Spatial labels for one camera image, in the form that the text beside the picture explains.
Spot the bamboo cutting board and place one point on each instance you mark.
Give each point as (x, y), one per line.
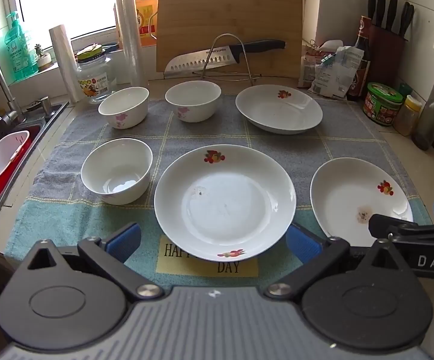
(202, 15)

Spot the red and white seasoning bag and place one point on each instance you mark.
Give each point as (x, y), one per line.
(309, 69)

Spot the dark bottle with red cap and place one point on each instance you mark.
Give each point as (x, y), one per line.
(429, 123)

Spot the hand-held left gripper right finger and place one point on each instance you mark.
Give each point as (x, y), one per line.
(303, 243)

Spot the steel sink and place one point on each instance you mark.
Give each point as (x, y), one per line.
(53, 110)

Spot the yellow cooking wine bottle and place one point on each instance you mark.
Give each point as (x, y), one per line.
(145, 18)

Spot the green lidded sauce jar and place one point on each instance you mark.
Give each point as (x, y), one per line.
(382, 107)

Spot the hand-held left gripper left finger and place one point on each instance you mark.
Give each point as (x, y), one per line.
(123, 239)

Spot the dark knife block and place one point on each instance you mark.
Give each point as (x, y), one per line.
(385, 56)

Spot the short plastic wrap roll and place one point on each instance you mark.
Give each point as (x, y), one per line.
(63, 63)

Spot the small potted plant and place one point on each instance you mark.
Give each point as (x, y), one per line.
(43, 60)

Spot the white plate with fruit print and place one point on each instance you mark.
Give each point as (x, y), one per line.
(277, 112)
(224, 210)
(348, 198)

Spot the dark soy sauce bottle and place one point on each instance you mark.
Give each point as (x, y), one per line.
(361, 78)

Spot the green dish soap bottle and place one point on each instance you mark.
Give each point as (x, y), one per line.
(19, 52)

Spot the grey checked towel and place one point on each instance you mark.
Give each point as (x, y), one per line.
(70, 213)

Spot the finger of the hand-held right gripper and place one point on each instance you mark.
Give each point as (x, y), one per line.
(380, 225)

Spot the glass jar with yellow lid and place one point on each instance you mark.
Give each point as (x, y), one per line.
(95, 78)

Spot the white bowl with pink flower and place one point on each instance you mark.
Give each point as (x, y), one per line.
(115, 172)
(123, 107)
(192, 97)

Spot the yellow lidded spice jar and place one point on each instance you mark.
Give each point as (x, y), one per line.
(406, 118)

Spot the tall plastic wrap roll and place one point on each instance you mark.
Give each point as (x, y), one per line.
(128, 37)

